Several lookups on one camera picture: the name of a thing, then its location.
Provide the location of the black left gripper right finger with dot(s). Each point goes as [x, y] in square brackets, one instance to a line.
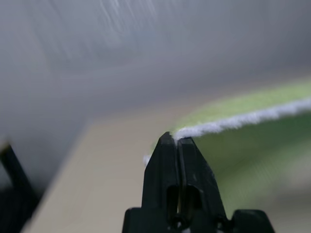
[199, 179]

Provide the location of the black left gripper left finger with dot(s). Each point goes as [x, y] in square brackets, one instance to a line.
[158, 174]

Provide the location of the green towel with white hem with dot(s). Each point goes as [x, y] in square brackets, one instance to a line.
[243, 106]

